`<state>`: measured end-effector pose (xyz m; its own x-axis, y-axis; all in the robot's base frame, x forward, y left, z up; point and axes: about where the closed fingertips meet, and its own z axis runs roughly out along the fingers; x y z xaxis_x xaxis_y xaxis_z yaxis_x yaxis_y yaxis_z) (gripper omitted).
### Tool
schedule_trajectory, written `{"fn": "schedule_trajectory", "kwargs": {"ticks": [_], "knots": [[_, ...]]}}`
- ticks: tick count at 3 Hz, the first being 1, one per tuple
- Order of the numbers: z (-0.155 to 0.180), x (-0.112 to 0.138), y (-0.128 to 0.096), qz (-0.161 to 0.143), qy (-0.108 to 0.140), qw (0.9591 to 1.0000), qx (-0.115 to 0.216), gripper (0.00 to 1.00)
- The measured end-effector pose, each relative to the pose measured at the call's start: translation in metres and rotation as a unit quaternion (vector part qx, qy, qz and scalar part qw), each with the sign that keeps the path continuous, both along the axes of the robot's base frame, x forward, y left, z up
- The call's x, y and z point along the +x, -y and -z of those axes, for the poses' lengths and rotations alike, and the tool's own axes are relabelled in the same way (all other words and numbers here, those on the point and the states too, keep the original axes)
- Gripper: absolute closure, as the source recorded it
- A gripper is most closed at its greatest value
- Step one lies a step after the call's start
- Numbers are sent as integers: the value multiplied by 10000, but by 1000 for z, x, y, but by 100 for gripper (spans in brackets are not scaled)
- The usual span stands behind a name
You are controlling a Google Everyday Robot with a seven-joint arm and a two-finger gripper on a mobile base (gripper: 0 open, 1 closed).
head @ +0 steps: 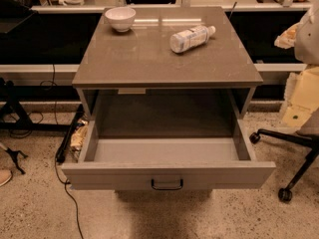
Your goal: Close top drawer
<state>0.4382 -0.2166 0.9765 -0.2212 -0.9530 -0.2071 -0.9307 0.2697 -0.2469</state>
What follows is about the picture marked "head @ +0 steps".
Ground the grey top drawer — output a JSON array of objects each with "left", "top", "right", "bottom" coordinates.
[{"left": 61, "top": 93, "right": 277, "bottom": 191}]

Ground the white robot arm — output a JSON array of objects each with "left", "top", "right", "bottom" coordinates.
[{"left": 274, "top": 0, "right": 319, "bottom": 132}]

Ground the grey drawer cabinet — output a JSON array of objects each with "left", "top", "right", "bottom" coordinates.
[{"left": 72, "top": 5, "right": 264, "bottom": 118}]

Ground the white plastic bottle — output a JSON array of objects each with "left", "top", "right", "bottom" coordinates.
[{"left": 169, "top": 26, "right": 216, "bottom": 54}]

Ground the black power strip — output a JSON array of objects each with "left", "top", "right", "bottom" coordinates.
[{"left": 55, "top": 105, "right": 84, "bottom": 163}]

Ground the white ceramic bowl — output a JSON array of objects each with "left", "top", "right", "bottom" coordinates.
[{"left": 105, "top": 7, "right": 136, "bottom": 32}]

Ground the black office chair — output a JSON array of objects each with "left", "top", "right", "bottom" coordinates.
[{"left": 249, "top": 128, "right": 319, "bottom": 203}]

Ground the black tripod leg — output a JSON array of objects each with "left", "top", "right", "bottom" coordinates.
[{"left": 0, "top": 142, "right": 27, "bottom": 174}]

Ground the pink shoe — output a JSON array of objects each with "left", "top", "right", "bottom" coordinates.
[{"left": 0, "top": 169, "right": 13, "bottom": 187}]

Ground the black floor cable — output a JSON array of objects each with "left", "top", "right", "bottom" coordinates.
[{"left": 53, "top": 63, "right": 86, "bottom": 239}]

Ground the black desk frame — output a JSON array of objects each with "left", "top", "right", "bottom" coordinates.
[{"left": 0, "top": 78, "right": 70, "bottom": 131}]

